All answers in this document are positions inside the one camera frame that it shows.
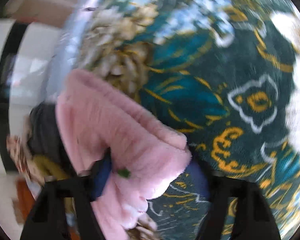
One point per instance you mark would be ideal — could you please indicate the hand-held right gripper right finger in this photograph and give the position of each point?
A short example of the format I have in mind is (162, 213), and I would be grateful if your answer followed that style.
(200, 181)

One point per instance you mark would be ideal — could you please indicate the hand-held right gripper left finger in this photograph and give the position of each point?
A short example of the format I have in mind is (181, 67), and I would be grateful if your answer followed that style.
(102, 177)

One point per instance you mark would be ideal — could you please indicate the pink fleece garment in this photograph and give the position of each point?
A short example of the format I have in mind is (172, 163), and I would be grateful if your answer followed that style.
(102, 120)

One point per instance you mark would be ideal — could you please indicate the mustard knit sweater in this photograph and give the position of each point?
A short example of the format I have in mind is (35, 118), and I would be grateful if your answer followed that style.
(48, 168)

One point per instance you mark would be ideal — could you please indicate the dark grey garment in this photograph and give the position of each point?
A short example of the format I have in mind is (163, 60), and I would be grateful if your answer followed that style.
(45, 130)

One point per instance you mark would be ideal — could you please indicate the wooden headboard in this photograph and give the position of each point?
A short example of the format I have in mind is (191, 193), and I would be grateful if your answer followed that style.
(23, 195)

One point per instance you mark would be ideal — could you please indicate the car print garment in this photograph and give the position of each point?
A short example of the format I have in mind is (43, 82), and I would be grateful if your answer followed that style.
(17, 152)

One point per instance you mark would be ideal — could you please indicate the teal floral bed sheet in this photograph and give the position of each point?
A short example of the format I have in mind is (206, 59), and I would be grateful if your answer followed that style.
(202, 67)

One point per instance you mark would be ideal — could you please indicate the blue floral duvet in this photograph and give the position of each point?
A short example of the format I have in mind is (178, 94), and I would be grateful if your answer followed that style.
(60, 60)

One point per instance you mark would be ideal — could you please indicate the white glossy wardrobe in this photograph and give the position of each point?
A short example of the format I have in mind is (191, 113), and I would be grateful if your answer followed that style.
(27, 60)

